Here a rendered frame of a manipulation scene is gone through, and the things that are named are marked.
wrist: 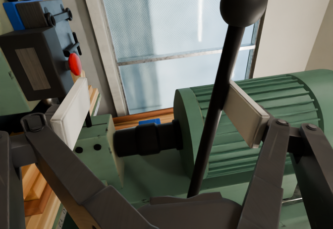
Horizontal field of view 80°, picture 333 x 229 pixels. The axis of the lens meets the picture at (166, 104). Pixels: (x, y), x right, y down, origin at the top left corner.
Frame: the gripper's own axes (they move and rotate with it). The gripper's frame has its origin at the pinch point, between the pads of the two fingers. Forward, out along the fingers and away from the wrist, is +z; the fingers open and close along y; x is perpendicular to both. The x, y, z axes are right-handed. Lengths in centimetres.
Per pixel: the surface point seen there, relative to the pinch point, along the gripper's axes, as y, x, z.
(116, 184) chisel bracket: -6.1, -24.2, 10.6
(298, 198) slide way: 32.1, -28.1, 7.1
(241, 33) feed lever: 6.3, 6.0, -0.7
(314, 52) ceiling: 164, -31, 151
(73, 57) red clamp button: -10.1, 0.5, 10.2
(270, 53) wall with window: 121, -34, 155
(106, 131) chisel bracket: -7.1, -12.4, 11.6
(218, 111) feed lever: 5.8, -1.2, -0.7
